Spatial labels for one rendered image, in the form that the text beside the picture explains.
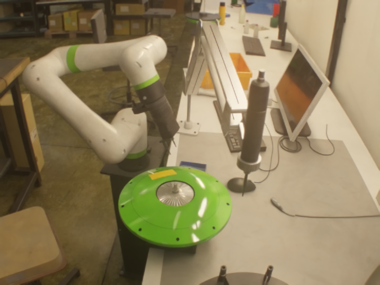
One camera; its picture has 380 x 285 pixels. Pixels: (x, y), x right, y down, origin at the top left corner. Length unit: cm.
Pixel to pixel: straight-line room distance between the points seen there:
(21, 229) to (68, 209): 98
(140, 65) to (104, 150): 35
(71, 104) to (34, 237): 61
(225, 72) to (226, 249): 51
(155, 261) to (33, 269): 62
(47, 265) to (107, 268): 74
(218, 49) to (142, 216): 48
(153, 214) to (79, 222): 156
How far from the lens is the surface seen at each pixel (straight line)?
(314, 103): 138
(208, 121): 160
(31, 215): 163
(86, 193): 261
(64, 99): 128
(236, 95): 78
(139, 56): 108
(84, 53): 134
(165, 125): 115
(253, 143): 66
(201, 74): 122
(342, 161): 151
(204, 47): 101
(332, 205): 127
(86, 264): 216
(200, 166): 130
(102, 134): 125
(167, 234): 85
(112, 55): 127
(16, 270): 144
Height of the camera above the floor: 172
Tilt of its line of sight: 33 degrees down
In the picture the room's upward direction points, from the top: 1 degrees clockwise
